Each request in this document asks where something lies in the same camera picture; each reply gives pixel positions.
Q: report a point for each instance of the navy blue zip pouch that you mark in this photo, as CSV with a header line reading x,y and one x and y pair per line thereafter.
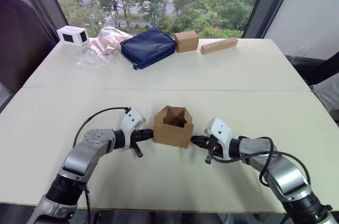
x,y
148,48

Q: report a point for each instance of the white box with black panels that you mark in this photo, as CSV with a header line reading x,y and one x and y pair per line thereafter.
x,y
71,36

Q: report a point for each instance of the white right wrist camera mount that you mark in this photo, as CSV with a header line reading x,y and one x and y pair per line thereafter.
x,y
219,131

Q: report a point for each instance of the wooden block with holes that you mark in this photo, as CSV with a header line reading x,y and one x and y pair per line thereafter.
x,y
218,45

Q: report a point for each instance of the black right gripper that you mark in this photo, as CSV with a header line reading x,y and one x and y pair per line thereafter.
x,y
208,143

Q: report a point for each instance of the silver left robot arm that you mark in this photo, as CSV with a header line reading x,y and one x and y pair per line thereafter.
x,y
79,155

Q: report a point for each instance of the clear plastic bag beige contents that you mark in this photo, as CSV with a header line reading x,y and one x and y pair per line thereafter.
x,y
106,42

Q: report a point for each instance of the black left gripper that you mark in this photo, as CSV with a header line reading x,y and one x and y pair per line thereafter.
x,y
137,136

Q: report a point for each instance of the small closed cardboard box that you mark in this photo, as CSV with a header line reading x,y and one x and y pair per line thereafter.
x,y
186,42

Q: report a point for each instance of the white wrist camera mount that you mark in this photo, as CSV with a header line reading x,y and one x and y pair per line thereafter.
x,y
131,122
219,131

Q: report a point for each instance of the small cardboard box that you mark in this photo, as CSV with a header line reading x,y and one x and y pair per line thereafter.
x,y
186,42
170,135

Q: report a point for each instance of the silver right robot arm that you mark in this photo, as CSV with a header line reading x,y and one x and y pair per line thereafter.
x,y
283,171

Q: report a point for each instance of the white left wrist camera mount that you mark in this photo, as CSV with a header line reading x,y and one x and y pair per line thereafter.
x,y
131,122

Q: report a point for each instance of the dark chair back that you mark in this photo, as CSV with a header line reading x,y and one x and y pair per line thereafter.
x,y
21,44

